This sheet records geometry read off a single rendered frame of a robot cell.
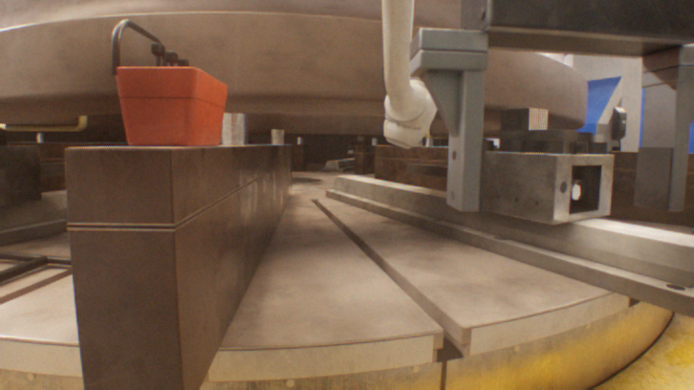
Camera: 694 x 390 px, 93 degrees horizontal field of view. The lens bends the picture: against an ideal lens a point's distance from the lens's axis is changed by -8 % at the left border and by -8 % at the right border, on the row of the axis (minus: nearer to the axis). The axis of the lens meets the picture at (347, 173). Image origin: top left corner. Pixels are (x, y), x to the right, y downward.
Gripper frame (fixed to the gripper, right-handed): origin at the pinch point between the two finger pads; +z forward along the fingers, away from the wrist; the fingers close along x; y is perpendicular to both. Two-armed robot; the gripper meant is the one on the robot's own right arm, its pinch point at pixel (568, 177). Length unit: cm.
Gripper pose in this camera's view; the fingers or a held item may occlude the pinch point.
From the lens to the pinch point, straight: 25.6
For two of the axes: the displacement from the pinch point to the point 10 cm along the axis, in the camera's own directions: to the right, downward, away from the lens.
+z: -0.2, 10.0, 0.8
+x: 10.0, 0.1, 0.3
